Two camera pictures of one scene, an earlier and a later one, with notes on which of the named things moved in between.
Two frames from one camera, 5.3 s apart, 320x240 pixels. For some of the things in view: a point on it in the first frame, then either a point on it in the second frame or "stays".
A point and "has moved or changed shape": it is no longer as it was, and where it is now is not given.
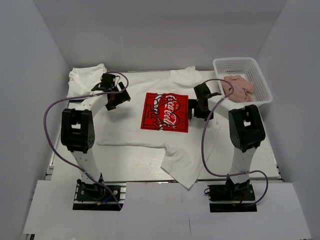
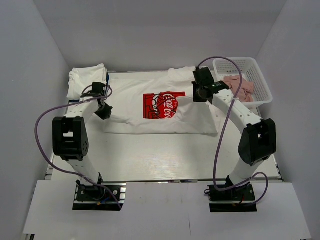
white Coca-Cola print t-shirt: [158, 113] has moved or changed shape
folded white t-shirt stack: [81, 80] stays
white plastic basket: [246, 67] stays
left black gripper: [123, 96] → [106, 114]
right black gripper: [192, 104] → [196, 98]
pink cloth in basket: [243, 90] stays
